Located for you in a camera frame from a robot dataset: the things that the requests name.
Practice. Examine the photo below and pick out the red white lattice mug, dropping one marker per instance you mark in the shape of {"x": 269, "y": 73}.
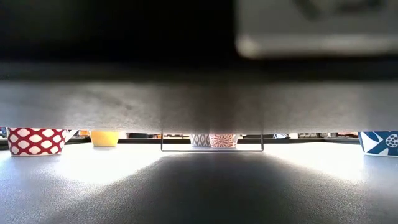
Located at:
{"x": 34, "y": 141}

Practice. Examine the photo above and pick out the orange white spiral patterned mug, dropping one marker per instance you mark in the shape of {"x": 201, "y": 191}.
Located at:
{"x": 222, "y": 141}

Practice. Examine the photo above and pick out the orange box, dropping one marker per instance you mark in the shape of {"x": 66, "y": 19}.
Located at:
{"x": 84, "y": 133}

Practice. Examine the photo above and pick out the wooden tray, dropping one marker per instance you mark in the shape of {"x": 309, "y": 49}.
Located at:
{"x": 93, "y": 105}

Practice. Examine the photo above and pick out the white plastic block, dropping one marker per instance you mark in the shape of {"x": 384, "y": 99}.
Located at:
{"x": 311, "y": 28}

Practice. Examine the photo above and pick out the grey white patterned mug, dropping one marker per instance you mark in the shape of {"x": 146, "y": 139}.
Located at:
{"x": 200, "y": 140}

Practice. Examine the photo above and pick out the black metal shelf frame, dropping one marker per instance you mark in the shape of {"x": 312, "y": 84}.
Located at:
{"x": 211, "y": 151}

